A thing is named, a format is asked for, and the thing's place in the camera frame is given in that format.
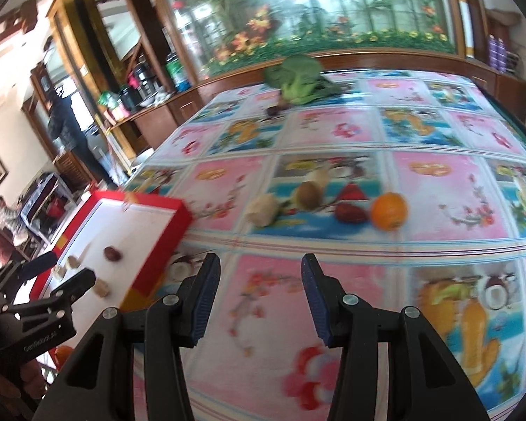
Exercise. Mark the green and blue plastic bottle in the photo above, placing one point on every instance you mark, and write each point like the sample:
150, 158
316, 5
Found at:
175, 72

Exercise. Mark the red box with white inside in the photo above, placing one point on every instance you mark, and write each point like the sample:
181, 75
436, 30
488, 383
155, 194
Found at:
114, 237

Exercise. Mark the black kettle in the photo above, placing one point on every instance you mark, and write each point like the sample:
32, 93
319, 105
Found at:
142, 80

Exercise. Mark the brown kiwi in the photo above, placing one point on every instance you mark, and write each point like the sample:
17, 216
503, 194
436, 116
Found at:
309, 195

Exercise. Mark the fruit printed tablecloth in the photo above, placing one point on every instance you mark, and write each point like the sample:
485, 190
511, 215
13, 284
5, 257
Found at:
421, 272

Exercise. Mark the wooden sideboard cabinet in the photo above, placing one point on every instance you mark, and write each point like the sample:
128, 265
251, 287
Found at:
166, 114

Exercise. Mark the purple spray can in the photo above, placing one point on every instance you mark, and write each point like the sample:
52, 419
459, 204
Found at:
493, 52
502, 55

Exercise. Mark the small orange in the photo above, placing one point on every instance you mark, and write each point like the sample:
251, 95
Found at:
63, 354
129, 197

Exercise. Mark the large orange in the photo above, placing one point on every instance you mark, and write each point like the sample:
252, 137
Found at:
390, 210

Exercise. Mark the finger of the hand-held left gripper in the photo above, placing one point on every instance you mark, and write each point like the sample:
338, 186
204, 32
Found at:
76, 283
35, 265

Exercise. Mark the small dark red fruit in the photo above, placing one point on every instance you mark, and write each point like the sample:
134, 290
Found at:
274, 110

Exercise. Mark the green broccoli head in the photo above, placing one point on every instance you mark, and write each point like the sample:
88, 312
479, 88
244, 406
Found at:
298, 76

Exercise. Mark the pale peeled root chunk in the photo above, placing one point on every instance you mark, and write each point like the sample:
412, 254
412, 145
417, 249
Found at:
72, 263
265, 210
101, 289
59, 272

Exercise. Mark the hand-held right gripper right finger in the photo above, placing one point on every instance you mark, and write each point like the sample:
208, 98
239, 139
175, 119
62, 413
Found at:
315, 302

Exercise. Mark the red date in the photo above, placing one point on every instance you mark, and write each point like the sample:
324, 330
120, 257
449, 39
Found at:
350, 212
112, 253

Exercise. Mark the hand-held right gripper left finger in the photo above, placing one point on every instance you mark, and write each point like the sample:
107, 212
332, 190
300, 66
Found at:
204, 298

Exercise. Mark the painted glass flower screen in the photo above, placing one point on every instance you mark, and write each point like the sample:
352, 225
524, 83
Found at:
311, 8

